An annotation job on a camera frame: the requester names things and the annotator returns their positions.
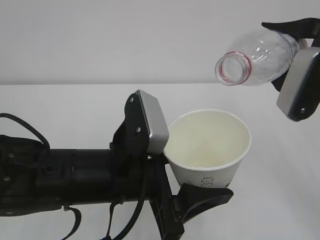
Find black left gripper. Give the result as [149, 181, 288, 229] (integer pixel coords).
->
[109, 147, 234, 240]

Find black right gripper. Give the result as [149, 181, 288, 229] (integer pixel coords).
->
[261, 17, 320, 92]

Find clear Nongfu Spring water bottle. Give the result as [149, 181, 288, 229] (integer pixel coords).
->
[214, 29, 308, 87]

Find white paper cup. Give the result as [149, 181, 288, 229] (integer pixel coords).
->
[163, 109, 252, 188]

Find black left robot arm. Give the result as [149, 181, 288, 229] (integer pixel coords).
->
[0, 135, 233, 240]

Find black left camera cable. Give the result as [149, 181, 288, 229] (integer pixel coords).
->
[0, 112, 146, 240]

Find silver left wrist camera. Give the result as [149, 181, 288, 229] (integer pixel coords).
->
[110, 89, 169, 157]

